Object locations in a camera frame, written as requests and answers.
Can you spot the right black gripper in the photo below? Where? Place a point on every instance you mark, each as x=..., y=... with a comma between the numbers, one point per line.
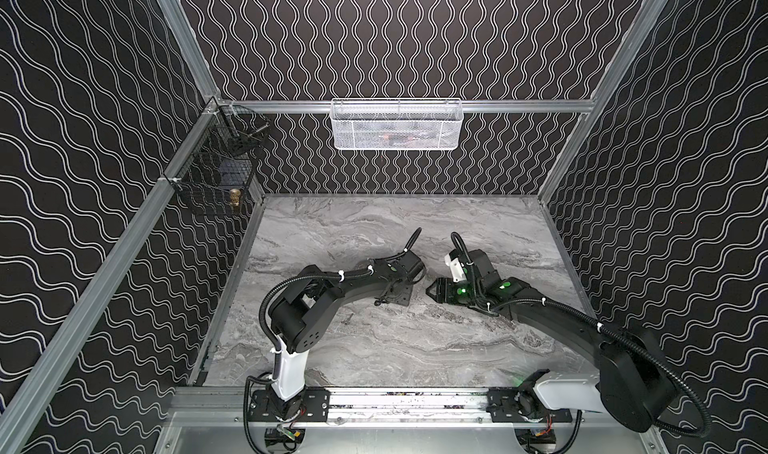
x=447, y=289

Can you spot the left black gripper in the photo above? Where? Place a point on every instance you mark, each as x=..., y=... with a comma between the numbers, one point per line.
x=399, y=292

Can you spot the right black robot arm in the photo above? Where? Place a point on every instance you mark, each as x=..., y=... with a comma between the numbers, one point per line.
x=635, y=384

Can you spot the brass padlock in basket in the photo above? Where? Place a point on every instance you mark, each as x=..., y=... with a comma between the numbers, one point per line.
x=235, y=197

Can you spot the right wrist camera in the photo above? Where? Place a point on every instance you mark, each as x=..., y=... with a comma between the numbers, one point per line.
x=456, y=267

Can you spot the white wire mesh basket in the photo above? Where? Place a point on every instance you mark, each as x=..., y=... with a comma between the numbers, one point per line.
x=396, y=124

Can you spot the black wire basket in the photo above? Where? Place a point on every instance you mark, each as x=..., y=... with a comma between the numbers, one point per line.
x=225, y=156

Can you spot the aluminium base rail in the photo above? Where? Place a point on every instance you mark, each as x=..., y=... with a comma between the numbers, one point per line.
x=354, y=407

